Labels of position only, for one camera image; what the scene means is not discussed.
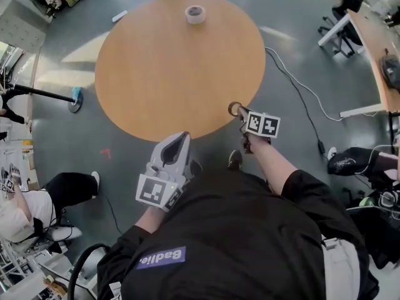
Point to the wooden desk with white legs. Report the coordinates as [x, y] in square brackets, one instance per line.
[372, 42]

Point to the person's black shirt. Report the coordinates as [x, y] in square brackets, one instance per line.
[243, 230]

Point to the person's left shoe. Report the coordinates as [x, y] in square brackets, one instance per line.
[197, 167]

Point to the black coat stand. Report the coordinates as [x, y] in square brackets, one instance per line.
[75, 106]

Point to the person's shoe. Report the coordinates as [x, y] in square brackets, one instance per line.
[197, 167]
[235, 159]

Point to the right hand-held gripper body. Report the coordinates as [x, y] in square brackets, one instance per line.
[262, 125]

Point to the black bag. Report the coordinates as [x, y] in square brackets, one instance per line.
[390, 70]

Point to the white power strip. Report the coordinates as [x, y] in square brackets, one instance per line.
[120, 16]

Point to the white office chair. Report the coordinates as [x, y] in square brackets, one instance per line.
[67, 233]

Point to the white tape roll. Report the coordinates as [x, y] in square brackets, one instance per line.
[195, 20]

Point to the black swivel chair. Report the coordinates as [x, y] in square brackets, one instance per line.
[375, 236]

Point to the grey locker cabinet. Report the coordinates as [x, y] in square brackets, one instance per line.
[22, 30]

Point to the round wooden table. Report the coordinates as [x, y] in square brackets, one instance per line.
[175, 73]

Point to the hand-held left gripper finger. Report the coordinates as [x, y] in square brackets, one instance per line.
[157, 155]
[184, 164]

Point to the blue cloth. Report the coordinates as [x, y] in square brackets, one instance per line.
[76, 92]

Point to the person's right forearm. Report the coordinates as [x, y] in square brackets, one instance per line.
[268, 164]

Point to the person's left forearm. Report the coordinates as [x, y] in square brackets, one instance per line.
[150, 220]

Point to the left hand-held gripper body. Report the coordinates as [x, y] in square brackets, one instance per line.
[154, 192]

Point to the person's right shoe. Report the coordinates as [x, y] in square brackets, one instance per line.
[235, 159]

